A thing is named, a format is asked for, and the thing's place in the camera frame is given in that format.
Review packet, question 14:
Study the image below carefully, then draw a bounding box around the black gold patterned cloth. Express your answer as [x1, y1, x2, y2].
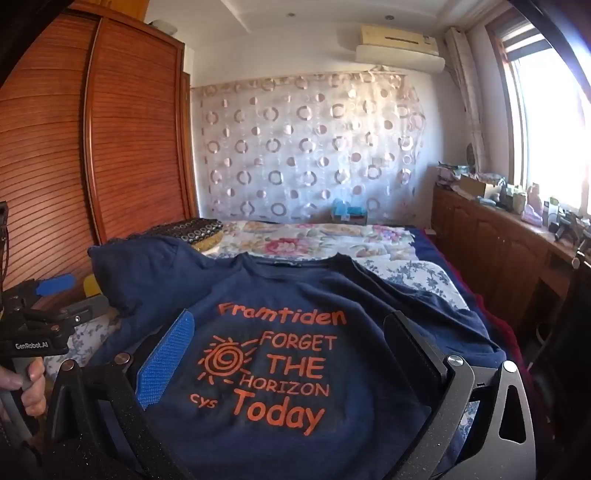
[154, 217, 225, 254]

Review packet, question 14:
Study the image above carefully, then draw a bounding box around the person's left hand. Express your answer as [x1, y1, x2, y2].
[0, 359, 47, 418]

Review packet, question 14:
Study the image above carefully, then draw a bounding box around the navy printed t-shirt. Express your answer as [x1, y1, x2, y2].
[88, 235, 506, 480]

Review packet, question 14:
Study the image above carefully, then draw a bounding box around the blue box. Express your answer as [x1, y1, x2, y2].
[330, 199, 369, 226]

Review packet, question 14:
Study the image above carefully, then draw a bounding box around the white air conditioner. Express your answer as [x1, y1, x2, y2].
[355, 23, 446, 73]

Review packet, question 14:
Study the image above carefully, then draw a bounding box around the wooden low cabinet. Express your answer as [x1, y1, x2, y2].
[430, 178, 591, 324]

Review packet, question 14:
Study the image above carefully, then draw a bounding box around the circle patterned wall cloth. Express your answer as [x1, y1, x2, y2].
[190, 69, 428, 226]

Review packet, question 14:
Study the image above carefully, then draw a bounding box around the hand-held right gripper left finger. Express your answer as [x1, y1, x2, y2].
[46, 310, 195, 480]

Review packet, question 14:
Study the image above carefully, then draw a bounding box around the wooden slatted wardrobe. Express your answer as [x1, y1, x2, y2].
[0, 7, 199, 315]

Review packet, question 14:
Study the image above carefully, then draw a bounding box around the cardboard box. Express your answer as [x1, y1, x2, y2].
[455, 174, 492, 198]

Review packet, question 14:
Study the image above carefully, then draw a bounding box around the black chair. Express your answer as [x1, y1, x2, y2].
[526, 251, 591, 480]

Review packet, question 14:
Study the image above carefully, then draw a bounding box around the blue floral white sheet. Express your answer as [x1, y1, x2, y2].
[44, 256, 469, 384]

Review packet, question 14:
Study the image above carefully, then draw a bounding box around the lace window curtain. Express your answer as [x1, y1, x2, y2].
[444, 27, 491, 175]

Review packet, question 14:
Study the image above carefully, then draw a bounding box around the red blanket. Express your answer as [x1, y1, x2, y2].
[438, 240, 527, 370]

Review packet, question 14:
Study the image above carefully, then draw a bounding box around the navy blanket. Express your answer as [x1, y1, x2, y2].
[413, 226, 490, 333]

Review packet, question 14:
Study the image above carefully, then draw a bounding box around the window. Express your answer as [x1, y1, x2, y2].
[485, 0, 591, 217]

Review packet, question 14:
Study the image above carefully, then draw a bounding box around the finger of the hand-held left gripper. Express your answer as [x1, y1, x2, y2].
[44, 295, 110, 326]
[4, 274, 75, 308]

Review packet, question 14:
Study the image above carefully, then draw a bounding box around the pink object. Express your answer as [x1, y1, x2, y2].
[521, 182, 546, 223]

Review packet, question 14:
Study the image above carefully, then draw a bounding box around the black tool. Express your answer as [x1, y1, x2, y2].
[549, 210, 587, 243]

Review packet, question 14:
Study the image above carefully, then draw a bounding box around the colourful floral quilt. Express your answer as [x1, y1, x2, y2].
[203, 220, 419, 261]

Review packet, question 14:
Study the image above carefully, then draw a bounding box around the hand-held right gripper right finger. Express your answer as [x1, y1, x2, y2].
[383, 310, 537, 480]

